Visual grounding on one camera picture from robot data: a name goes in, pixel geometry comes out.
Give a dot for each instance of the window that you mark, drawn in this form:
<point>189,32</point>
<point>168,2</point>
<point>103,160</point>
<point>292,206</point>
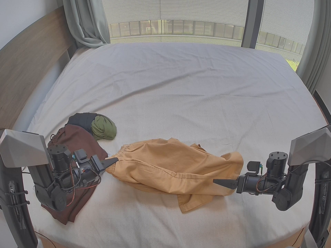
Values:
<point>181,9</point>

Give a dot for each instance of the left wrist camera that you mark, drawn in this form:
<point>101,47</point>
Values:
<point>80,156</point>

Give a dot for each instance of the green garment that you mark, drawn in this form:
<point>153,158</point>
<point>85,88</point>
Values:
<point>103,128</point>

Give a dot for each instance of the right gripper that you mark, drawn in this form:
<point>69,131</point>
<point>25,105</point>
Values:
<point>248,185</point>

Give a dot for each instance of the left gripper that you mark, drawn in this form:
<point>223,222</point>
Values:
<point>96,165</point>

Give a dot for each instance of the brown shorts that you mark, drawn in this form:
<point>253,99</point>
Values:
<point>77,143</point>

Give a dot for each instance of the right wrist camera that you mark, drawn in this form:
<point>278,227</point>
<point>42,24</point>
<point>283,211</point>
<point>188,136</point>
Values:
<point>253,165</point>

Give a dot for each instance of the grey-green curtain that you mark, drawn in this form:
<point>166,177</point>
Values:
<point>318,48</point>
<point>85,14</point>

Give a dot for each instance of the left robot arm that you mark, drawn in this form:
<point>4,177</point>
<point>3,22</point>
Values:
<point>22,148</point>

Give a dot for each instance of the tan shorts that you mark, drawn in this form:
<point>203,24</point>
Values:
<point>168,164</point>

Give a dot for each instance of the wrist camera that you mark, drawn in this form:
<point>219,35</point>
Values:
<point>80,156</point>
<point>253,165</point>

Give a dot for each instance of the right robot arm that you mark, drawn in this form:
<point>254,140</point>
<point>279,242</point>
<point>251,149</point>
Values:
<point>307,146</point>

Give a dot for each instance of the black garment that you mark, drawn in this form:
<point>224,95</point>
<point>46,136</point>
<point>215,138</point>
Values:
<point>80,121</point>

